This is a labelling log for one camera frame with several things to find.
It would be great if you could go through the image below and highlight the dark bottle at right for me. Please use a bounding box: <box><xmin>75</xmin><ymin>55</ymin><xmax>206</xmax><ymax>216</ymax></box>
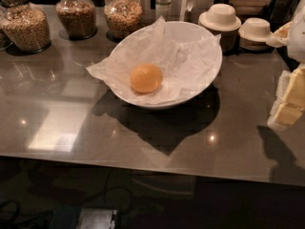
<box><xmin>270</xmin><ymin>0</ymin><xmax>296</xmax><ymax>26</ymax></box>

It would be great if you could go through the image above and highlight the glass jar of grains left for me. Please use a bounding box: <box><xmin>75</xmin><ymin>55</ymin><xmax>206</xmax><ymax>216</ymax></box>
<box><xmin>1</xmin><ymin>0</ymin><xmax>51</xmax><ymax>53</ymax></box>

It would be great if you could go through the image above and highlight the orange fruit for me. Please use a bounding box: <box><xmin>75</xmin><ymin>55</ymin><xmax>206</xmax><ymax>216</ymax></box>
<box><xmin>130</xmin><ymin>64</ymin><xmax>163</xmax><ymax>94</ymax></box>

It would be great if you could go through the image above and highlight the glass jar at left edge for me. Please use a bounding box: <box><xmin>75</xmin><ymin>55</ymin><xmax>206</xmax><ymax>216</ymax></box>
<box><xmin>0</xmin><ymin>7</ymin><xmax>12</xmax><ymax>51</ymax></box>

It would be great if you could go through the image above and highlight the white crumpled paper liner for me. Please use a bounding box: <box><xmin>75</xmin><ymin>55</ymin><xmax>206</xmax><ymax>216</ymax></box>
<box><xmin>85</xmin><ymin>15</ymin><xmax>222</xmax><ymax>106</ymax></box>

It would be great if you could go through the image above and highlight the white bowl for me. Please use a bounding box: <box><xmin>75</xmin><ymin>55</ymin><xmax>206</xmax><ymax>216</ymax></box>
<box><xmin>109</xmin><ymin>20</ymin><xmax>224</xmax><ymax>110</ymax></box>

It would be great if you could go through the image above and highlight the glass jar of grains middle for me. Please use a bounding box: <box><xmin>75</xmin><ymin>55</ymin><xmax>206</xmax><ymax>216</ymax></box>
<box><xmin>55</xmin><ymin>0</ymin><xmax>96</xmax><ymax>39</ymax></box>

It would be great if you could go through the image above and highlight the black cable on floor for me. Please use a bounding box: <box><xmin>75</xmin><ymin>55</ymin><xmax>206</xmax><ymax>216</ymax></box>
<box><xmin>0</xmin><ymin>172</ymin><xmax>134</xmax><ymax>229</ymax></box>

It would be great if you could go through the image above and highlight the stack of upturned paper bowls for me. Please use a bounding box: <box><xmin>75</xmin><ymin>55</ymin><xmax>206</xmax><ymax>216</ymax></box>
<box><xmin>198</xmin><ymin>3</ymin><xmax>241</xmax><ymax>52</ymax></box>

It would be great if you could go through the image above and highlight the glass jar of mixed cereal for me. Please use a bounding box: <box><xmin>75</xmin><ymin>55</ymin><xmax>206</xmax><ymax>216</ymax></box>
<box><xmin>104</xmin><ymin>0</ymin><xmax>143</xmax><ymax>39</ymax></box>

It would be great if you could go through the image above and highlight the clear glass bottle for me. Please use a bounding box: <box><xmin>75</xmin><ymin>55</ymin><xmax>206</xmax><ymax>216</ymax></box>
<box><xmin>155</xmin><ymin>0</ymin><xmax>172</xmax><ymax>19</ymax></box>

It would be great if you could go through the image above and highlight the glass jar of grains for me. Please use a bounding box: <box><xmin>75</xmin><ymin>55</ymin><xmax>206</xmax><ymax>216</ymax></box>
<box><xmin>1</xmin><ymin>0</ymin><xmax>51</xmax><ymax>53</ymax></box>
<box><xmin>55</xmin><ymin>0</ymin><xmax>96</xmax><ymax>39</ymax></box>

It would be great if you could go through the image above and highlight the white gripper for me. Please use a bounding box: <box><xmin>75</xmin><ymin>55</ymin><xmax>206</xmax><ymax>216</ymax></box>
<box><xmin>266</xmin><ymin>0</ymin><xmax>305</xmax><ymax>131</ymax></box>

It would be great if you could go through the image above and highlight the grey box under table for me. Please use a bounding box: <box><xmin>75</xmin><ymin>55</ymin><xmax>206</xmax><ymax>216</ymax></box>
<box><xmin>76</xmin><ymin>208</ymin><xmax>117</xmax><ymax>229</ymax></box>

